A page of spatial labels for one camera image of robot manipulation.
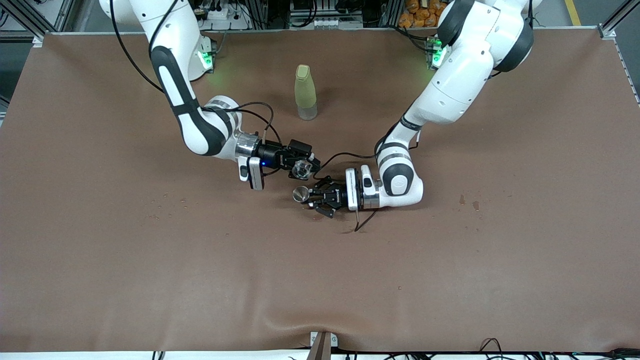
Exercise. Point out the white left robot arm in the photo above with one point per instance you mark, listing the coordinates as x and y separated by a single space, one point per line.
465 75

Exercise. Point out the orange snack bags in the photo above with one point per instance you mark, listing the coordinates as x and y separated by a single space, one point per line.
420 15

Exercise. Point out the clear glass measuring cup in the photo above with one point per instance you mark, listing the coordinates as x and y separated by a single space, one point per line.
302 169

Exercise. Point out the steel jigger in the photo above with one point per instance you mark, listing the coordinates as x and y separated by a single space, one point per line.
301 194

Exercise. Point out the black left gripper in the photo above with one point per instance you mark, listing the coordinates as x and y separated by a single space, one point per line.
336 195

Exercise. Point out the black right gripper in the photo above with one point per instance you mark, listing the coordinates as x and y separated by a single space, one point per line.
270 151

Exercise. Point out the yellow-green frosted bottle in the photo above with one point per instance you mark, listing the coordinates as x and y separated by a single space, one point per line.
305 90

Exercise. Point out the aluminium frame post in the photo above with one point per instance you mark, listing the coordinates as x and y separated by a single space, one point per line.
612 25
38 41

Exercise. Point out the white power strip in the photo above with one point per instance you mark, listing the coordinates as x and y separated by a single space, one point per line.
225 15

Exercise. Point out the metal table edge bracket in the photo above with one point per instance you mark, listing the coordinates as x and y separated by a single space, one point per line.
322 350

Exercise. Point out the white port strip device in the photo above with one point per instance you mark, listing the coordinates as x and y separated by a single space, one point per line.
325 23

